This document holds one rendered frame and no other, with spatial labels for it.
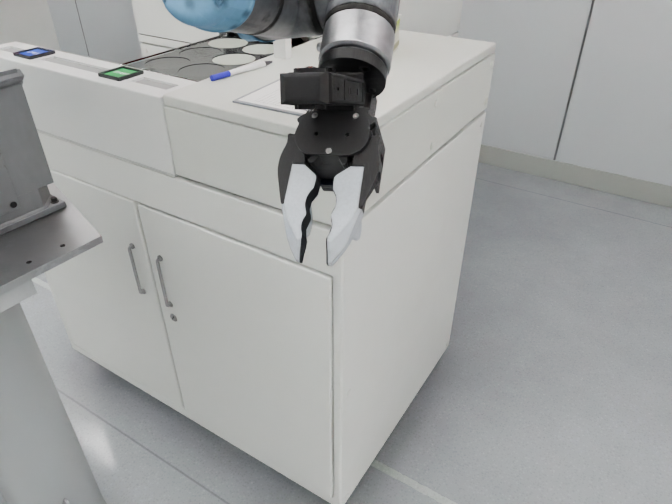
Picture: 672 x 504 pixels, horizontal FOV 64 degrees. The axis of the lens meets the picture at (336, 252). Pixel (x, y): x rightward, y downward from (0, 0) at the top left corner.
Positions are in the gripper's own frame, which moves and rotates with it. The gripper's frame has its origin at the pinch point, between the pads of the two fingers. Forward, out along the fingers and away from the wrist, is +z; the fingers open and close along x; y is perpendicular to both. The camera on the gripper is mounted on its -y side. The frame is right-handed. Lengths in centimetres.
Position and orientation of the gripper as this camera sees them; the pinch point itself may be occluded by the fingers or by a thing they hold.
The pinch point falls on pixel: (314, 246)
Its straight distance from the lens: 47.9
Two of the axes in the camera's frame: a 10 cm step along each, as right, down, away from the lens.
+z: -1.6, 9.4, -2.9
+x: -9.6, -0.8, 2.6
